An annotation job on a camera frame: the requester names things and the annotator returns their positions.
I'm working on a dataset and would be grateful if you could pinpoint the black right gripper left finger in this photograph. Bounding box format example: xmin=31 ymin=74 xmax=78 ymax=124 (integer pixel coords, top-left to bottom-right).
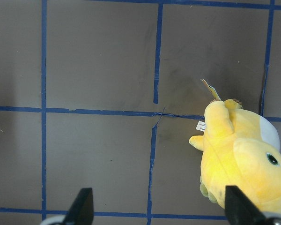
xmin=62 ymin=187 xmax=94 ymax=225

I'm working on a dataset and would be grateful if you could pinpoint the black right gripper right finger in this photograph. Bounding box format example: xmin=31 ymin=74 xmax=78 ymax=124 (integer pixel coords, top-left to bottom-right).
xmin=225 ymin=186 xmax=266 ymax=225

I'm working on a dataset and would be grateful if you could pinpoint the yellow plush dinosaur toy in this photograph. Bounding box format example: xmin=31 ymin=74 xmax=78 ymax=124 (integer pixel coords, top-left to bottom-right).
xmin=189 ymin=86 xmax=281 ymax=213

